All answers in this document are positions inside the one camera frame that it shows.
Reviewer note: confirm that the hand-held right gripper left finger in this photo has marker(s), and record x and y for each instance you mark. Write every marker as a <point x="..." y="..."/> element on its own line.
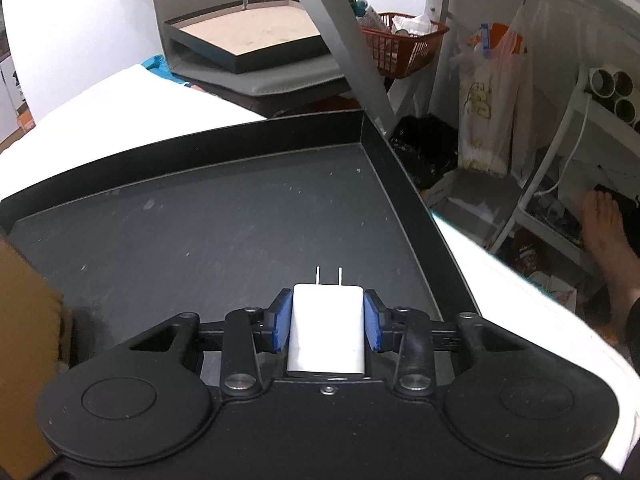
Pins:
<point x="280" y="321"/>

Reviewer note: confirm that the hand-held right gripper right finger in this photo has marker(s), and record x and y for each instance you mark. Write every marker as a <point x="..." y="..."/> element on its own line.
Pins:
<point x="372" y="322"/>

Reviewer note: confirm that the white charger plug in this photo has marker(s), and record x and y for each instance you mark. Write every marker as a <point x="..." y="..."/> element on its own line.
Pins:
<point x="327" y="330"/>

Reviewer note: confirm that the black tray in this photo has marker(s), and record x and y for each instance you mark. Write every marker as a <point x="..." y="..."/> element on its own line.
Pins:
<point x="225" y="220"/>

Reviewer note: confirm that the cardboard box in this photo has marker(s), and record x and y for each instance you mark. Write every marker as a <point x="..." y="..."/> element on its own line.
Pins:
<point x="25" y="335"/>

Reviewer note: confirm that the white plush blanket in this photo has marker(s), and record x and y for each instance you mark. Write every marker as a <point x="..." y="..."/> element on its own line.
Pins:
<point x="525" y="310"/>

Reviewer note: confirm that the black plastic bag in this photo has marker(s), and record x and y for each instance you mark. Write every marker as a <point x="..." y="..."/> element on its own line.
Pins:
<point x="425" y="150"/>

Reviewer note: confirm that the white shelf rack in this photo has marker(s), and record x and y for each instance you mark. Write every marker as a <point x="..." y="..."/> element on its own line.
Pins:
<point x="550" y="160"/>

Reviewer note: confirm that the white plastic bag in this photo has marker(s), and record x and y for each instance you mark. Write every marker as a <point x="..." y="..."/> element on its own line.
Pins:
<point x="492" y="110"/>

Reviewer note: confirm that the person's foot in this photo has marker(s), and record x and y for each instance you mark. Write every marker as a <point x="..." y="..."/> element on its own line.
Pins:
<point x="610" y="255"/>

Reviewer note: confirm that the red plastic basket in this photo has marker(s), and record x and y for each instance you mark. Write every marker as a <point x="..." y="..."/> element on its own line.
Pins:
<point x="400" y="55"/>

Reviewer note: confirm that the blue clip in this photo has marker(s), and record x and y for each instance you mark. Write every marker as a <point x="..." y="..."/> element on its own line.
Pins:
<point x="482" y="37"/>

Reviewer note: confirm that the white plastic pipe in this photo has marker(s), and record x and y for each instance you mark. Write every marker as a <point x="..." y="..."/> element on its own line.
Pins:
<point x="625" y="82"/>
<point x="627" y="109"/>
<point x="602" y="82"/>

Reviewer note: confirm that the grey table frame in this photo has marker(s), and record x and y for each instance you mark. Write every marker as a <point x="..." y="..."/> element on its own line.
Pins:
<point x="350" y="60"/>

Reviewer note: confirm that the black frame with brown board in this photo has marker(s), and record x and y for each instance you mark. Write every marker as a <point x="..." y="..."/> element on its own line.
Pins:
<point x="245" y="30"/>

